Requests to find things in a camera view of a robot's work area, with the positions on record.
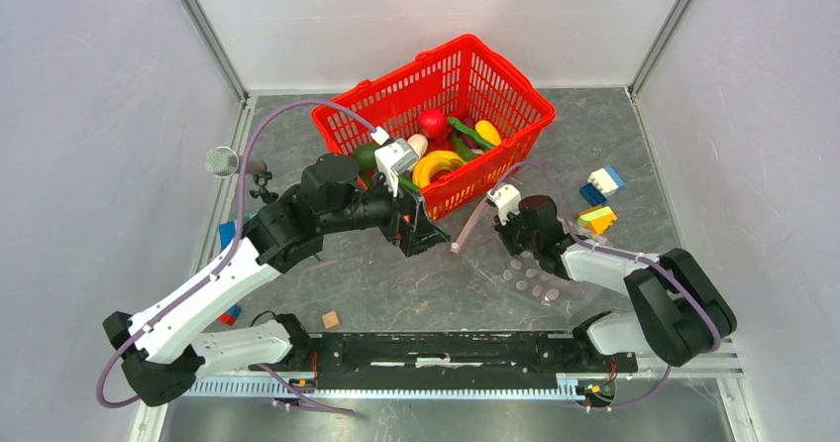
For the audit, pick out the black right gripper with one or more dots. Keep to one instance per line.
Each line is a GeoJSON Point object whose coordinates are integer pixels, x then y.
{"type": "Point", "coordinates": [503, 230]}

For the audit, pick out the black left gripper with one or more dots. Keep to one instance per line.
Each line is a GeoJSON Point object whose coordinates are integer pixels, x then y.
{"type": "Point", "coordinates": [416, 235]}

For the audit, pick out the clear zip top bag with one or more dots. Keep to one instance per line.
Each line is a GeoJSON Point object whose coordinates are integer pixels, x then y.
{"type": "Point", "coordinates": [518, 275]}

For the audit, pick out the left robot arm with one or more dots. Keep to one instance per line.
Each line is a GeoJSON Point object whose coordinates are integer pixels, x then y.
{"type": "Point", "coordinates": [164, 350]}

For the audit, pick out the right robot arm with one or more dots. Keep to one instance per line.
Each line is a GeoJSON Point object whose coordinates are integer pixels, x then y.
{"type": "Point", "coordinates": [677, 312]}

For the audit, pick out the yellow toy banana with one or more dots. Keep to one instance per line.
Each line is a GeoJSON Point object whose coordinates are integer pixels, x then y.
{"type": "Point", "coordinates": [433, 163]}

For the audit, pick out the dark blue toy block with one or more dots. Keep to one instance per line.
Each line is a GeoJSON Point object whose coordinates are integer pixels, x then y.
{"type": "Point", "coordinates": [592, 195]}

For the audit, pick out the green toy avocado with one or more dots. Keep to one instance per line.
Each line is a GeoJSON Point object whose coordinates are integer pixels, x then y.
{"type": "Point", "coordinates": [364, 156]}

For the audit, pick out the white toy radish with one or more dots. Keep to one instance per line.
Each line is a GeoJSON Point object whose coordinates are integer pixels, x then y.
{"type": "Point", "coordinates": [419, 143]}

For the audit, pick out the white blue toy block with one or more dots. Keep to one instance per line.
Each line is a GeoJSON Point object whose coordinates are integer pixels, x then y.
{"type": "Point", "coordinates": [606, 180]}

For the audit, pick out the red toy apple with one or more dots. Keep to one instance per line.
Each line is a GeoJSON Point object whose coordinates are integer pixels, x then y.
{"type": "Point", "coordinates": [434, 124]}

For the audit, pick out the yellow toy lemon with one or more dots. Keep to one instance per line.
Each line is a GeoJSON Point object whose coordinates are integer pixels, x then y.
{"type": "Point", "coordinates": [488, 132]}

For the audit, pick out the small wooden cube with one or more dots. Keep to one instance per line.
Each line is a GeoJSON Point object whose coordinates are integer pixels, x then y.
{"type": "Point", "coordinates": [331, 320]}

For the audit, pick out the red plastic basket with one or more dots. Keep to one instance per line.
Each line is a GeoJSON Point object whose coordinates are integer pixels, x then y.
{"type": "Point", "coordinates": [463, 78]}

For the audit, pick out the blue green white block stack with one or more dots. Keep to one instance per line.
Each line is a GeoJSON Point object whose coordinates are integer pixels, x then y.
{"type": "Point", "coordinates": [228, 232]}

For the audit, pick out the silver mesh microphone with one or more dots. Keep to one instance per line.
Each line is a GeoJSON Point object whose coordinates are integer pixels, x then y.
{"type": "Point", "coordinates": [224, 162]}

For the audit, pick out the red blue toy block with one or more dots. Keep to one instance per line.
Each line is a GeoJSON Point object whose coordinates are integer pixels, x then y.
{"type": "Point", "coordinates": [231, 315]}

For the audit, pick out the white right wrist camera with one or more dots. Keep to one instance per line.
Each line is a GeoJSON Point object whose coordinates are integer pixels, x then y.
{"type": "Point", "coordinates": [505, 199]}

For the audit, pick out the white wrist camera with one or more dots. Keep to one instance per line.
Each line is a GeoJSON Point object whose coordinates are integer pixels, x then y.
{"type": "Point", "coordinates": [505, 199]}
{"type": "Point", "coordinates": [393, 158]}

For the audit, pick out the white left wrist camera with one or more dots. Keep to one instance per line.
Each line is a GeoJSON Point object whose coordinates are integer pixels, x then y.
{"type": "Point", "coordinates": [393, 158]}

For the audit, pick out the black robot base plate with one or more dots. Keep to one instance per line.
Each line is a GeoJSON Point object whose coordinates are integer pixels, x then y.
{"type": "Point", "coordinates": [447, 360]}

